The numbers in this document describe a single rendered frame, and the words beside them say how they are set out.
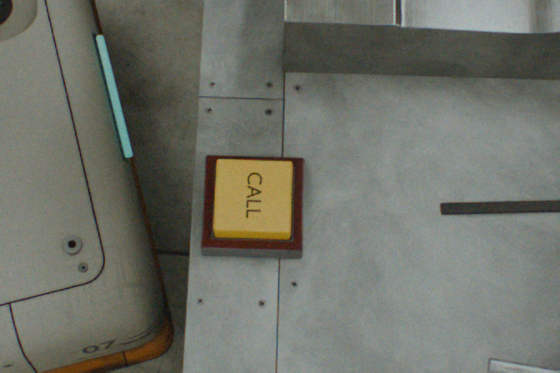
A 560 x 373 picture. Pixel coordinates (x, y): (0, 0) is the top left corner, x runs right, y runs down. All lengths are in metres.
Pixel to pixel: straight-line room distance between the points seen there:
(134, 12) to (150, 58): 0.09
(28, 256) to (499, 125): 0.71
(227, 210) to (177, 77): 0.99
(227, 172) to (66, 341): 0.63
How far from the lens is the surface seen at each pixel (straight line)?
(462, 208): 1.03
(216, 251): 1.00
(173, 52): 1.98
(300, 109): 1.05
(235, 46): 1.08
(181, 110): 1.94
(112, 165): 1.62
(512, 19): 1.02
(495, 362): 0.97
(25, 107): 1.65
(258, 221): 0.98
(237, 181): 0.99
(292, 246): 0.99
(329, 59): 1.05
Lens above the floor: 1.76
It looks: 68 degrees down
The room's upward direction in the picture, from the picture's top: 2 degrees clockwise
